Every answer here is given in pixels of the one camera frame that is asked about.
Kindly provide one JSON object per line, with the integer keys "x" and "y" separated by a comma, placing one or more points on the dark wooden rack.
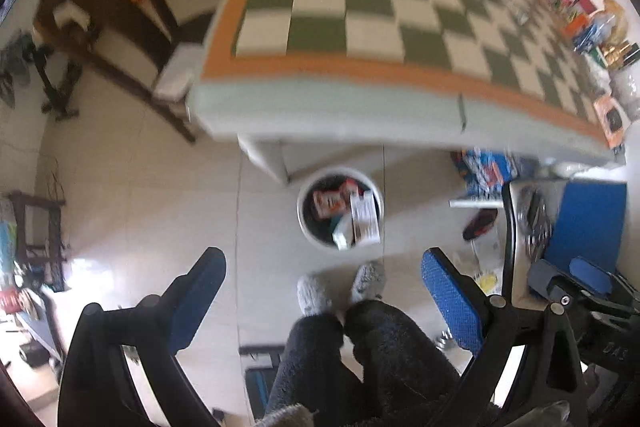
{"x": 35, "y": 207}

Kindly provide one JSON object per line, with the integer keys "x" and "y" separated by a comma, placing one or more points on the white green box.
{"x": 342, "y": 234}

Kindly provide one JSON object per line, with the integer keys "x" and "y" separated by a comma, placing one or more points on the green white checkered mat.
{"x": 320, "y": 7}

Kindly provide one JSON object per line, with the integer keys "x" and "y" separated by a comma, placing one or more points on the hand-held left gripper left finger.
{"x": 200, "y": 302}

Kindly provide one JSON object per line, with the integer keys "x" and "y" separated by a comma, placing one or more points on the blue chair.
{"x": 590, "y": 217}

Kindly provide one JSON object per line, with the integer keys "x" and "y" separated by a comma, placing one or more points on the clear water bottle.
{"x": 592, "y": 32}

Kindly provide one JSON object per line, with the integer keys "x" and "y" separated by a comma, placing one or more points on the orange white packet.
{"x": 612, "y": 119}

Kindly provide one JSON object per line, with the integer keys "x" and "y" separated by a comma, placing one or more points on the grey right slipper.
{"x": 367, "y": 282}

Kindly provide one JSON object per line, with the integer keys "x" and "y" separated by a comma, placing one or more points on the clear bag of nuts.
{"x": 626, "y": 87}

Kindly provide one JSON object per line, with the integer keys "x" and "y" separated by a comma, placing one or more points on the black red shoe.
{"x": 479, "y": 225}

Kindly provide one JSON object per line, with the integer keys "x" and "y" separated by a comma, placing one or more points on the grey slipper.
{"x": 314, "y": 297}
{"x": 367, "y": 282}

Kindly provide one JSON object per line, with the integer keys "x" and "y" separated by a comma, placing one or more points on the grey left slipper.
{"x": 314, "y": 297}

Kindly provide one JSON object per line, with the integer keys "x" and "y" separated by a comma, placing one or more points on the red pouch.
{"x": 330, "y": 203}

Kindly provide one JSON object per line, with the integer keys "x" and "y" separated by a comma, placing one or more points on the grey square table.
{"x": 325, "y": 107}

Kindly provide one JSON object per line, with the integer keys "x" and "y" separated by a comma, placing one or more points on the metal weight plates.
{"x": 535, "y": 219}

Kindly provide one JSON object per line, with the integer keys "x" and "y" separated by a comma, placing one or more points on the yellow snack bag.
{"x": 612, "y": 12}

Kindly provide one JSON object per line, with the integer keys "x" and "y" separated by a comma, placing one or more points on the long white box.
{"x": 364, "y": 217}

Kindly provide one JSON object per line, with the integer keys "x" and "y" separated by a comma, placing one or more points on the blue printed carton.
{"x": 482, "y": 169}

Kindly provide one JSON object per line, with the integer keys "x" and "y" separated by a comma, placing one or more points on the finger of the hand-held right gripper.
{"x": 547, "y": 279}
{"x": 592, "y": 271}

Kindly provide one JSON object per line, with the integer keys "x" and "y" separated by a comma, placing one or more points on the dark fleece pants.
{"x": 390, "y": 357}

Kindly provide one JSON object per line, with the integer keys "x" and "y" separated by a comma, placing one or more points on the white trash bin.
{"x": 322, "y": 229}

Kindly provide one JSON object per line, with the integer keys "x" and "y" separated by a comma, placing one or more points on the dark wooden chair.
{"x": 115, "y": 22}

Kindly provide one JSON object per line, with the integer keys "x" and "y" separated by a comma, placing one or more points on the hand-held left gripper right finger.
{"x": 450, "y": 302}

